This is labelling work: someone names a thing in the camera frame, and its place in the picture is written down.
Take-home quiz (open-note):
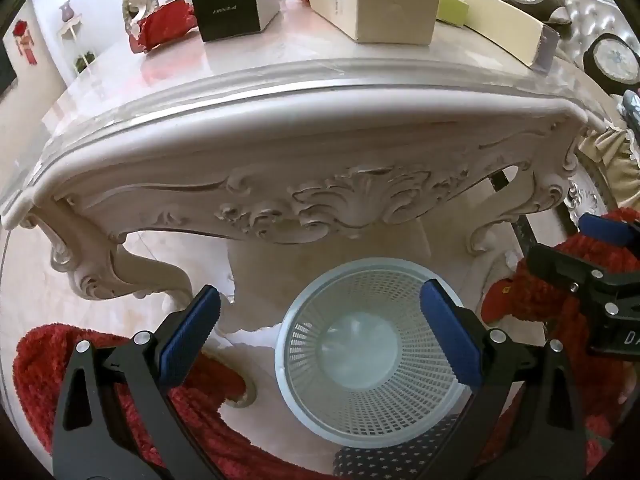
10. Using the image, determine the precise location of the large brown cardboard box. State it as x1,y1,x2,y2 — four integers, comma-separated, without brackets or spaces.
306,0,444,44

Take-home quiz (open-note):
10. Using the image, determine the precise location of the white tufted sofa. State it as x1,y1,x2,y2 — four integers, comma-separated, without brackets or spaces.
492,0,640,126

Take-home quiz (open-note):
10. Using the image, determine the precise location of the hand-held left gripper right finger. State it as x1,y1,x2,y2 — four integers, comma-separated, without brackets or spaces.
420,279,587,480

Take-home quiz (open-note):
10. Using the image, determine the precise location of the light blue mesh waste basket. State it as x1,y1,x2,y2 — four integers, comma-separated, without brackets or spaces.
274,258,473,448

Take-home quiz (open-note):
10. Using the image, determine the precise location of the round clock on stand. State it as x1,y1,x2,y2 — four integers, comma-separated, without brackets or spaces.
583,34,640,95

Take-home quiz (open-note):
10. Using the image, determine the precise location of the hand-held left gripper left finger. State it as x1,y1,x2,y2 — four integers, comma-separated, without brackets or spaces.
51,284,223,480

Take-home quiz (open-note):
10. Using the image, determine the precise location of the black box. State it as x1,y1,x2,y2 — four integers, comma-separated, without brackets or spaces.
190,0,281,43

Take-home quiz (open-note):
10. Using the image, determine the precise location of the green box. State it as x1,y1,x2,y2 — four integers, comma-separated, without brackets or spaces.
436,0,471,26

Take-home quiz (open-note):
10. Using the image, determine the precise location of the white carved table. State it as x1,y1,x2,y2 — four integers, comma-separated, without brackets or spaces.
0,0,608,306

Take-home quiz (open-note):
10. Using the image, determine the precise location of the small white wall shelf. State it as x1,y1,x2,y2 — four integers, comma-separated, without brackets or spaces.
56,17,84,41

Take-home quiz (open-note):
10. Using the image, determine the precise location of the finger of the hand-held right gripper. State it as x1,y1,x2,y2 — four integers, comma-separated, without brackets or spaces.
527,243,608,297
579,213,636,247

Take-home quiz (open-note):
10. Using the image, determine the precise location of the red crumpled cloth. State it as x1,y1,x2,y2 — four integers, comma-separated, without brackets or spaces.
131,0,201,54

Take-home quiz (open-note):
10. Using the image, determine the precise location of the beige fringed cloth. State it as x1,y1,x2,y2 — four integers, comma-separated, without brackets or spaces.
579,127,640,211

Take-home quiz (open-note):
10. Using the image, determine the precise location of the red wall decoration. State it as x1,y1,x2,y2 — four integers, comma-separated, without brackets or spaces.
12,20,39,66

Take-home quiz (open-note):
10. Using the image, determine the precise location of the long cream box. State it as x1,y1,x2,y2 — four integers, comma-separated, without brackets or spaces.
462,0,560,71

